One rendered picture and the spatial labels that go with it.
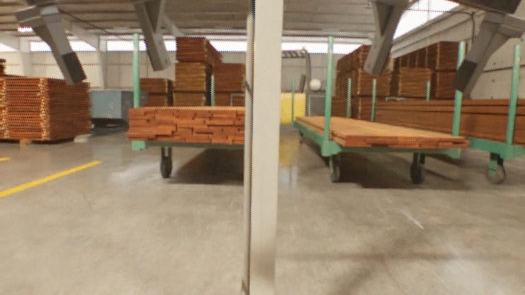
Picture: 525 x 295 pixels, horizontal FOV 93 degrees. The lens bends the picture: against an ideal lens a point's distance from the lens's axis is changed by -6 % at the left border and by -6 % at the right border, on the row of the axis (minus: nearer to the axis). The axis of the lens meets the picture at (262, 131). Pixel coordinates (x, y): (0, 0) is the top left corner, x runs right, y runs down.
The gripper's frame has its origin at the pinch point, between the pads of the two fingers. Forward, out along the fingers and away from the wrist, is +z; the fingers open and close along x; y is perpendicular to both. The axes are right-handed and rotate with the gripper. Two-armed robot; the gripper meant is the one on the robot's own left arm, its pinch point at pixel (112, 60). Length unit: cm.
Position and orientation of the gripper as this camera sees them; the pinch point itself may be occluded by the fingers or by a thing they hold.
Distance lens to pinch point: 40.7
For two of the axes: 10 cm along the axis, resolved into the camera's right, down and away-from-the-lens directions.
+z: 1.6, 8.7, 4.6
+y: 1.0, -4.8, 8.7
